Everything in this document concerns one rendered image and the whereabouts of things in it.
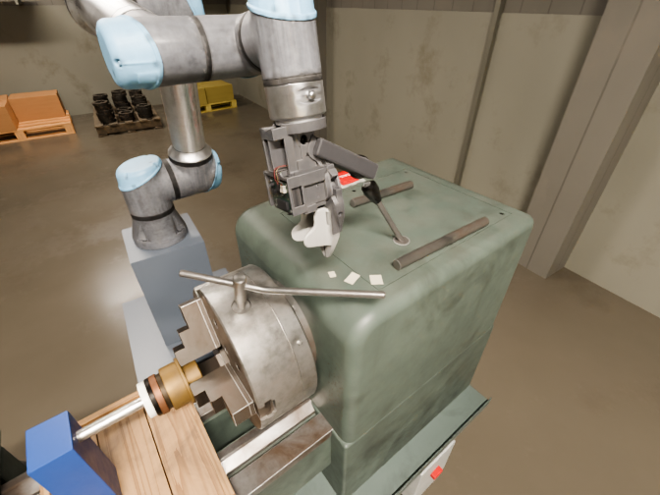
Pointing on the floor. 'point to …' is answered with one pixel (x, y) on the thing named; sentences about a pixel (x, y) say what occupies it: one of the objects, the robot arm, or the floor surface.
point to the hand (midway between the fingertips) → (329, 247)
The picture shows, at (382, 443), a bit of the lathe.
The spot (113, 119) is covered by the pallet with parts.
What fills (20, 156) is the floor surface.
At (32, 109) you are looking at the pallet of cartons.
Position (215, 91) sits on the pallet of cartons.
